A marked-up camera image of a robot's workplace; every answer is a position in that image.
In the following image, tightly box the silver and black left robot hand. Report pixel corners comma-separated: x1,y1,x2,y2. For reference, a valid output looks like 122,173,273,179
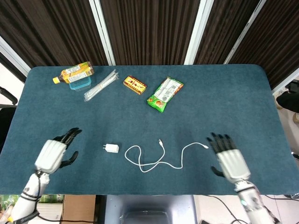
34,127,83,175

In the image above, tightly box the teal tablecloth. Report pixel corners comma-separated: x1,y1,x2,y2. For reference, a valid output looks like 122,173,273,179
0,64,299,196

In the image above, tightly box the bundle of clear wrapped straws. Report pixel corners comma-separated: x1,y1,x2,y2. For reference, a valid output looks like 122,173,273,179
83,69,119,102

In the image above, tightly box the white partition frame post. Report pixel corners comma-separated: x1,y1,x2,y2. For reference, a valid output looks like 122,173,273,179
223,0,261,65
184,0,208,65
88,0,116,66
272,67,299,94
0,36,31,77

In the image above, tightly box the white usb cable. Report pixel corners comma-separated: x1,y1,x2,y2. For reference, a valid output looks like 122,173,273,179
124,139,209,173

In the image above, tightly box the tea bottle with yellow label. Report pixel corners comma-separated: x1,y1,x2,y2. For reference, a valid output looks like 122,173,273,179
52,61,94,84

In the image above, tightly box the brown cardboard box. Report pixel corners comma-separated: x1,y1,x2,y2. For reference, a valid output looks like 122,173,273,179
61,195,97,224

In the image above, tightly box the black office chair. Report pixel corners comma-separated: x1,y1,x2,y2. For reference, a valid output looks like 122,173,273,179
0,86,18,152

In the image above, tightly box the silver and black right robot hand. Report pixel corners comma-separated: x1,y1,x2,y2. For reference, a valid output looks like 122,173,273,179
206,132,252,184

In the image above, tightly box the green printed package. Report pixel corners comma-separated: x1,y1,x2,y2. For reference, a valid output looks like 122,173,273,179
0,195,65,203

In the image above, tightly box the black bag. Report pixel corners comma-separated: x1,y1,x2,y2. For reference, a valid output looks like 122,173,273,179
276,79,299,112

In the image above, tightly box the brown pleated curtain panel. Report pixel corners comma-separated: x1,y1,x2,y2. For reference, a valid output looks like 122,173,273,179
100,0,201,66
0,0,109,68
193,0,254,65
230,0,299,89

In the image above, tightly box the small yellow and red box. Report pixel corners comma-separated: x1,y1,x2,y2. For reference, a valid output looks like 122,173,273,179
123,75,148,95

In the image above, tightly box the white power adapter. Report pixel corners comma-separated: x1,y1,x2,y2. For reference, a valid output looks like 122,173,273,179
102,143,120,154

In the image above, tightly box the green snack bag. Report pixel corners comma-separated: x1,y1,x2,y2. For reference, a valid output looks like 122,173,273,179
146,76,184,113

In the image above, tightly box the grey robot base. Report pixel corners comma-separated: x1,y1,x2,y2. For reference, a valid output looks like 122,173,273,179
104,195,199,224

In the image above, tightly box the clear container with blue lid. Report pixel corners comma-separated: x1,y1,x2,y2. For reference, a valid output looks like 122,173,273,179
69,76,92,91

